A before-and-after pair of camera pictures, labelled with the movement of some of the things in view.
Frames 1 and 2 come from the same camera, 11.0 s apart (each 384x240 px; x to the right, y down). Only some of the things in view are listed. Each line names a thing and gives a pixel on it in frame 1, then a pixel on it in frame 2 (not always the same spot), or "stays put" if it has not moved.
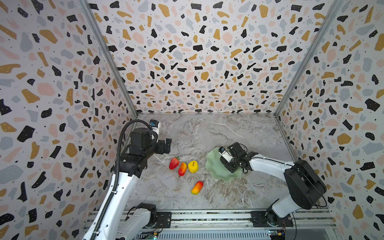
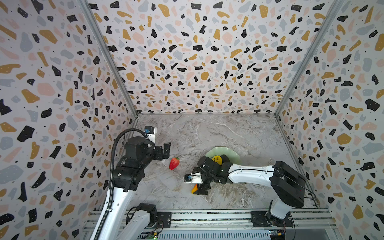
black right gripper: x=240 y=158 -> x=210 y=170
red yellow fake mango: x=196 y=189 stays put
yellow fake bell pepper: x=193 y=166 -> x=217 y=159
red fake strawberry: x=173 y=163 stays put
